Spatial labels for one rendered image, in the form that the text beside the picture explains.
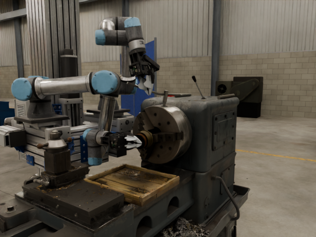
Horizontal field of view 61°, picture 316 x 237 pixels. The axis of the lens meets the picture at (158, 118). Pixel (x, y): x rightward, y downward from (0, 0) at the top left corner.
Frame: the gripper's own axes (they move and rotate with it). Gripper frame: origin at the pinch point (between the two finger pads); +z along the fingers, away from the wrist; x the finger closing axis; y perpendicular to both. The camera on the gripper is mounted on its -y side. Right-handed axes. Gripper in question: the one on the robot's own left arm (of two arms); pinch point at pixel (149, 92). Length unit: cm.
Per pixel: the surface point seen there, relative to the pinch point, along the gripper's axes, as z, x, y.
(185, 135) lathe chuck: 24.2, 4.8, -16.0
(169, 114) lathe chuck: 12.3, 0.8, -11.0
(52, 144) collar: 14, -15, 46
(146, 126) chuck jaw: 15.4, -10.8, -5.3
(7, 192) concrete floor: 61, -280, -49
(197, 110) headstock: 12.9, 8.8, -26.8
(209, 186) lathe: 59, 1, -38
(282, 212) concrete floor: 136, -1, -188
